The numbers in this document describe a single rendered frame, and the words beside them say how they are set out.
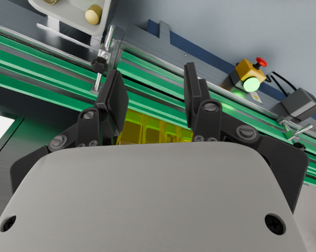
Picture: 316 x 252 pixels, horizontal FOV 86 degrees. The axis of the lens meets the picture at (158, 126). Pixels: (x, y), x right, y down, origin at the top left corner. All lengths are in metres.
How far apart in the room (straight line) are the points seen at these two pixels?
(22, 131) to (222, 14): 0.75
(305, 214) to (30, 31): 3.74
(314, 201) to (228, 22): 3.47
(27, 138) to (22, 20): 0.30
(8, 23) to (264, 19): 0.80
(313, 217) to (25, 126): 3.72
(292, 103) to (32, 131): 0.88
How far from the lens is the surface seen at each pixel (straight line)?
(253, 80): 0.61
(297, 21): 0.90
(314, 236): 3.64
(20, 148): 0.55
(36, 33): 0.57
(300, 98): 0.82
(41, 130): 0.57
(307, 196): 3.87
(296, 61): 1.00
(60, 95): 0.54
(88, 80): 0.49
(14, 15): 0.63
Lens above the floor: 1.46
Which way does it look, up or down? 41 degrees down
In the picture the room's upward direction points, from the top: 178 degrees counter-clockwise
